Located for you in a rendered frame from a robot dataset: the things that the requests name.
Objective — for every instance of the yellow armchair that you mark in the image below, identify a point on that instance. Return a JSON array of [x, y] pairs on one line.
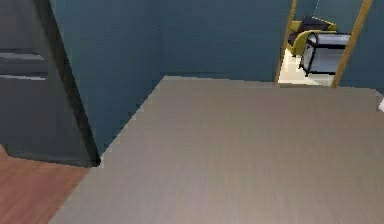
[[301, 35]]

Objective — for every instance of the dark grey fridge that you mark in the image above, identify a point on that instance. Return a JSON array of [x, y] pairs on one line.
[[36, 110]]

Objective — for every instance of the wooden door frame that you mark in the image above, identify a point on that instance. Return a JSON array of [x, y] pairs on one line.
[[351, 43]]

